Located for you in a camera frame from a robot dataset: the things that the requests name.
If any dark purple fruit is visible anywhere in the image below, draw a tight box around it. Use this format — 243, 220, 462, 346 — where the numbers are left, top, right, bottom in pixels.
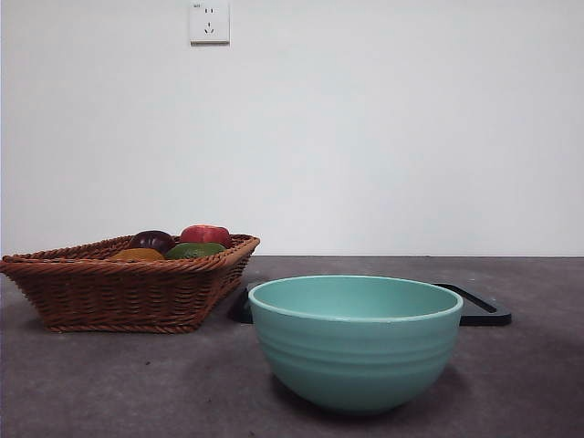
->
129, 229, 177, 255

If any black rectangular tray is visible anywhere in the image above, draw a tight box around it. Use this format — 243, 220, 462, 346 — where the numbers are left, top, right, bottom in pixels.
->
227, 281, 512, 327

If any white wall socket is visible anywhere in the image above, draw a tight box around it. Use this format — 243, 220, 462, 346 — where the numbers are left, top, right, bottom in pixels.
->
189, 1, 231, 47

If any orange-brown kiwi fruit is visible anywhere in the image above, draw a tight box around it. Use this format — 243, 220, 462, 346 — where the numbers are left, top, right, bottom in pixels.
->
109, 247, 166, 263

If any teal ribbed bowl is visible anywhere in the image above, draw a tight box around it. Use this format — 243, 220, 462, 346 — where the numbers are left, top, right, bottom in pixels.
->
247, 274, 464, 415

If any red apple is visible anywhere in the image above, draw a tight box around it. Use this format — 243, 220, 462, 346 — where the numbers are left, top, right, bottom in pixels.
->
179, 224, 233, 250

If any green fruit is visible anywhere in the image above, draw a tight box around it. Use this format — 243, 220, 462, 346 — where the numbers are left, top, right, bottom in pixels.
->
164, 242, 228, 261

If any brown wicker basket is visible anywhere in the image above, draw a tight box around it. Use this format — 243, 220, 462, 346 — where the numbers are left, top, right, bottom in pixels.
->
0, 233, 261, 334

